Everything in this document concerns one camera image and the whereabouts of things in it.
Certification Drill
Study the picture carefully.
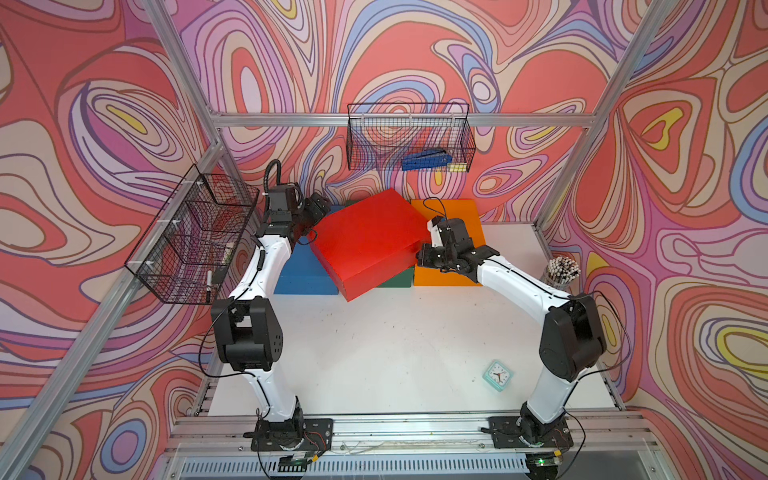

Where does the red shoebox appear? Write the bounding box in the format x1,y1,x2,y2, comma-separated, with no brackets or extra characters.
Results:
310,189,430,302

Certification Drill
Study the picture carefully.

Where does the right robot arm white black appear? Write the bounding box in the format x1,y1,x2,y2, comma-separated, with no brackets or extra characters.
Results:
417,215,607,448

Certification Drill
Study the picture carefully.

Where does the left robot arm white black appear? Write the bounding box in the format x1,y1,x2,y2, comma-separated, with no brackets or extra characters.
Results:
210,159,330,455

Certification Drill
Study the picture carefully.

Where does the orange shoebox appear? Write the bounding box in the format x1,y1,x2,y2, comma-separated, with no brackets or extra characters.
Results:
410,199,486,288

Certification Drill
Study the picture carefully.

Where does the green shoebox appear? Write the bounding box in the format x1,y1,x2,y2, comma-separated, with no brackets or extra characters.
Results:
340,191,425,298

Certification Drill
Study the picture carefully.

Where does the blue shoebox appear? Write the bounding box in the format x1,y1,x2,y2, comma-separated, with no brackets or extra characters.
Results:
275,227,339,295

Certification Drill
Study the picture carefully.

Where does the yellow item in back basket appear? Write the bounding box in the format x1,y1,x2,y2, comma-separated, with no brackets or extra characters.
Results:
447,163,467,173

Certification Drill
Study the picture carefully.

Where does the blue stapler in basket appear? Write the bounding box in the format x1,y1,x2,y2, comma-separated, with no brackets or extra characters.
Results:
401,149,453,171

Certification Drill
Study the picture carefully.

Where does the aluminium horizontal back bar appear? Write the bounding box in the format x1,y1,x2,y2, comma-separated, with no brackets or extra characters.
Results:
211,113,597,128

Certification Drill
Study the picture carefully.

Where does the metal cup of pencils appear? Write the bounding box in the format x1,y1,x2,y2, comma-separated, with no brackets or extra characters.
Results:
541,256,581,291

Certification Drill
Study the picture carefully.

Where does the marker pen in left basket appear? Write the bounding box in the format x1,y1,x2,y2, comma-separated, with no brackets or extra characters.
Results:
205,270,213,304

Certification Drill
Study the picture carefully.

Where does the small teal alarm clock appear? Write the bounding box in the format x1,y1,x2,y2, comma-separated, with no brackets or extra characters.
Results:
482,359,514,392

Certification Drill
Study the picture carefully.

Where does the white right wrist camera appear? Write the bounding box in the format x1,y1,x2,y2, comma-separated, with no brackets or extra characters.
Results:
427,216,445,248

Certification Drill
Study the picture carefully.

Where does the black wire basket left wall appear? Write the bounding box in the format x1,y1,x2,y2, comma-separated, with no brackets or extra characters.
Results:
125,166,259,305

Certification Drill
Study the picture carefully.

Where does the black wire basket wall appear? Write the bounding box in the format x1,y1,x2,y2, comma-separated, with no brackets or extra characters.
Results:
125,166,259,305
346,100,476,173

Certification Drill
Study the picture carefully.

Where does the black wire basket back wall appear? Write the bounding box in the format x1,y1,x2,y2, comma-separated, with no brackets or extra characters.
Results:
346,100,476,173

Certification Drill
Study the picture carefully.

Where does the aluminium frame post right corner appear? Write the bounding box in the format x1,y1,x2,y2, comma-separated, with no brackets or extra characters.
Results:
533,0,677,234

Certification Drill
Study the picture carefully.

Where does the aluminium frame post corner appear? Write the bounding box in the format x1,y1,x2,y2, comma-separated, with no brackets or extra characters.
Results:
533,0,677,234
144,0,246,187

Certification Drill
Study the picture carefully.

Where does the aluminium frame post left corner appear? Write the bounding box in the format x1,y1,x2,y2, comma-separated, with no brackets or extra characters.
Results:
144,0,246,187

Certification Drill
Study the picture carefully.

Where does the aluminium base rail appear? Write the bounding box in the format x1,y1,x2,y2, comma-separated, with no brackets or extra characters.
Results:
158,410,675,479

